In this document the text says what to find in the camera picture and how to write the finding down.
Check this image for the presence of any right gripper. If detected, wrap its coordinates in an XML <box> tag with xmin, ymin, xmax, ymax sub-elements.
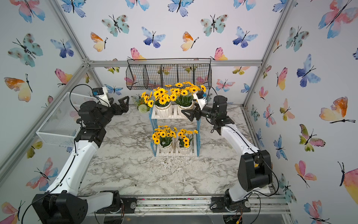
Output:
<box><xmin>182</xmin><ymin>99</ymin><xmax>219</xmax><ymax>123</ymax></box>

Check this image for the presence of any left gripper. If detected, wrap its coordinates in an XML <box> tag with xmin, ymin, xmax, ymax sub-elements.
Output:
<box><xmin>97</xmin><ymin>96</ymin><xmax>128</xmax><ymax>130</ymax></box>

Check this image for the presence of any sunflower pot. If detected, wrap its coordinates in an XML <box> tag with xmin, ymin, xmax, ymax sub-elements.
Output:
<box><xmin>177</xmin><ymin>129</ymin><xmax>199</xmax><ymax>155</ymax></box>
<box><xmin>152</xmin><ymin>126</ymin><xmax>178</xmax><ymax>154</ymax></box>
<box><xmin>170</xmin><ymin>82</ymin><xmax>207</xmax><ymax>118</ymax></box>
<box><xmin>141</xmin><ymin>88</ymin><xmax>177</xmax><ymax>118</ymax></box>

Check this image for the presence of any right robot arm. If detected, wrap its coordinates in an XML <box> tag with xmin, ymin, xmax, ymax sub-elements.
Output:
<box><xmin>182</xmin><ymin>91</ymin><xmax>273</xmax><ymax>212</ymax></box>

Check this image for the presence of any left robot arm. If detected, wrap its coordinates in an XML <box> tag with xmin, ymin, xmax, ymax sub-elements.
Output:
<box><xmin>31</xmin><ymin>96</ymin><xmax>129</xmax><ymax>224</ymax></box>

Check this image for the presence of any blue white wooden shelf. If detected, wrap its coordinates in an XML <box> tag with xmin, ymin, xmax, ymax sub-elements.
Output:
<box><xmin>149</xmin><ymin>104</ymin><xmax>201</xmax><ymax>157</ymax></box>

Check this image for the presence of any mixed flower pot behind shelf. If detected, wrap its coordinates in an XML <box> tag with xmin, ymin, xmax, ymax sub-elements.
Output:
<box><xmin>131</xmin><ymin>94</ymin><xmax>151</xmax><ymax>122</ymax></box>

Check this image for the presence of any green hand brush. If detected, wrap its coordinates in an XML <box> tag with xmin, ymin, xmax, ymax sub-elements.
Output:
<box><xmin>239</xmin><ymin>138</ymin><xmax>256</xmax><ymax>155</ymax></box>

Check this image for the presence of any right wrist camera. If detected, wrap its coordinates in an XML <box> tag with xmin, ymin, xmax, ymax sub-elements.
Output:
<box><xmin>194</xmin><ymin>90</ymin><xmax>207</xmax><ymax>110</ymax></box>

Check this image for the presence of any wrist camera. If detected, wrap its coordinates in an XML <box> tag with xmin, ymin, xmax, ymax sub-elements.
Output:
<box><xmin>194</xmin><ymin>90</ymin><xmax>207</xmax><ymax>110</ymax></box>
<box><xmin>92</xmin><ymin>87</ymin><xmax>110</xmax><ymax>107</ymax></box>

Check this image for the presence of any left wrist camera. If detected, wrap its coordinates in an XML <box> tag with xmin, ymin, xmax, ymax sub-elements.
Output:
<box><xmin>92</xmin><ymin>87</ymin><xmax>110</xmax><ymax>107</ymax></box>

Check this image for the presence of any black wire wall basket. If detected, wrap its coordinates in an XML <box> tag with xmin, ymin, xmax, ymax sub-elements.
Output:
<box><xmin>125</xmin><ymin>58</ymin><xmax>212</xmax><ymax>90</ymax></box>

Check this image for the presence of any white mesh wall basket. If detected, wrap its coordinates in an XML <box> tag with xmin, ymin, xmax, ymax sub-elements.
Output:
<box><xmin>36</xmin><ymin>92</ymin><xmax>98</xmax><ymax>147</ymax></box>

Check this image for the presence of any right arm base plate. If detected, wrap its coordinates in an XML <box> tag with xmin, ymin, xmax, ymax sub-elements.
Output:
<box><xmin>209</xmin><ymin>196</ymin><xmax>251</xmax><ymax>213</ymax></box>

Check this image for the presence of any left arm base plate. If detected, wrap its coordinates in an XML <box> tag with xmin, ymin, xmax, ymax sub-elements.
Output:
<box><xmin>96</xmin><ymin>197</ymin><xmax>138</xmax><ymax>215</ymax></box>

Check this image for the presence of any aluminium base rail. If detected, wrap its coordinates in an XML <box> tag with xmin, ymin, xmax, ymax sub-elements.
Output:
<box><xmin>86</xmin><ymin>194</ymin><xmax>291</xmax><ymax>217</ymax></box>

